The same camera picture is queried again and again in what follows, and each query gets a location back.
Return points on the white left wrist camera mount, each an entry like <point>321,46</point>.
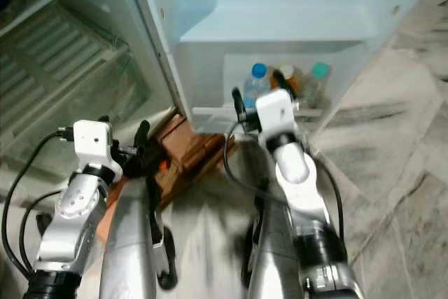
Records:
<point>92,143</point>

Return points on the blue cap clear bottle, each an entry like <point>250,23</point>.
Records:
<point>256,83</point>

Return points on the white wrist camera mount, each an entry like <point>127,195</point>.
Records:
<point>276,113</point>
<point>92,143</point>

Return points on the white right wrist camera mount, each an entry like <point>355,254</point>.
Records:
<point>276,113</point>

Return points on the clear crisper drawer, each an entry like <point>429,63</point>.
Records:
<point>70,82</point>

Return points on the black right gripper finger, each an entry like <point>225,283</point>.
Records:
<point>280,80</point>
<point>239,106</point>

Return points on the brown wooden block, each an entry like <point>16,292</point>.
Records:
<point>192,148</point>

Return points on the orange liquid bottle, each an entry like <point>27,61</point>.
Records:
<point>285,78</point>

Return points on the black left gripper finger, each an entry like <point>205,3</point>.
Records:
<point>103,118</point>
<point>143,138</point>

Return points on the teal cap clear bottle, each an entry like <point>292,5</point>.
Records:
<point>318,80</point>

